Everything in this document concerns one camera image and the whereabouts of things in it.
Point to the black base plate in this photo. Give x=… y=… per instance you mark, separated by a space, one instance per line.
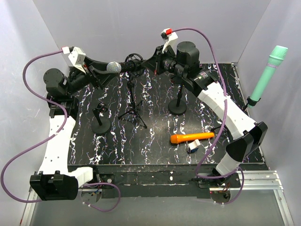
x=158 y=180

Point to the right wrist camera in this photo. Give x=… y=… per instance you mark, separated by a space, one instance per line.
x=169 y=37

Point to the short round-base mic stand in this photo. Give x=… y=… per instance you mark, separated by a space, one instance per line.
x=102 y=124

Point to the tripod shock-mount mic stand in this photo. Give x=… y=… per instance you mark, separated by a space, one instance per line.
x=134 y=107

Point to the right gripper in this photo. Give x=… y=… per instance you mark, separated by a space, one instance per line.
x=155 y=62

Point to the green microphone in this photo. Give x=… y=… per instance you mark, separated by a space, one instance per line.
x=274 y=61

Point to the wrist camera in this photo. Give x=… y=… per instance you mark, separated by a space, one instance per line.
x=77 y=57
x=169 y=37

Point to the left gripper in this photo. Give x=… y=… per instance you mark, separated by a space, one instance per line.
x=101 y=77

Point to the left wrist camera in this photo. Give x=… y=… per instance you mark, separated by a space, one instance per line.
x=77 y=57

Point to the tripod stand for green mic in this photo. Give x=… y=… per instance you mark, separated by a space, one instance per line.
x=236 y=120

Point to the round-base stand for cream mic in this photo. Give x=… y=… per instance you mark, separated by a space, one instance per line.
x=177 y=106

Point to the black silver-mesh microphone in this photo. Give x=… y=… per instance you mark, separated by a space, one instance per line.
x=129 y=66

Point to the small white blue box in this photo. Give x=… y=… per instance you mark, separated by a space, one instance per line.
x=193 y=146

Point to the orange microphone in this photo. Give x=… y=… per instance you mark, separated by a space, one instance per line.
x=180 y=138

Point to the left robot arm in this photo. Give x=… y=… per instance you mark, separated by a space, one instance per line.
x=53 y=180

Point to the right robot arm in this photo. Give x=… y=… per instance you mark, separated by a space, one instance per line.
x=184 y=64

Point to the aluminium rail frame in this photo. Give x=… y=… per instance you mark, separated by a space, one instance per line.
x=259 y=200

